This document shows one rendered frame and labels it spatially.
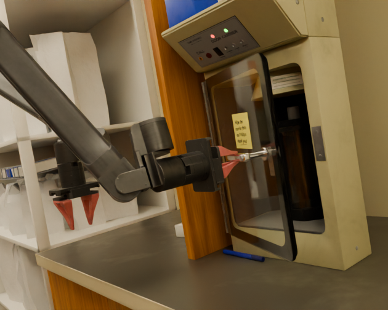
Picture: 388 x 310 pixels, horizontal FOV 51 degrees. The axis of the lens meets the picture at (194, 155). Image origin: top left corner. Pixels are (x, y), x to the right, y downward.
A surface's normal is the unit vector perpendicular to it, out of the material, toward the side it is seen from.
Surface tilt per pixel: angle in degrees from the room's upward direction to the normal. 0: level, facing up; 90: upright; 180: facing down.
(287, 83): 67
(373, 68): 90
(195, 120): 90
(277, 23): 135
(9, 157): 90
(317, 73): 90
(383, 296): 0
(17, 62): 78
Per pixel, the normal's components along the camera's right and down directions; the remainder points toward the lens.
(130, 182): 0.21, -0.16
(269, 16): -0.43, 0.81
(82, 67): 0.63, -0.05
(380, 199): -0.76, 0.16
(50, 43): -0.34, -0.20
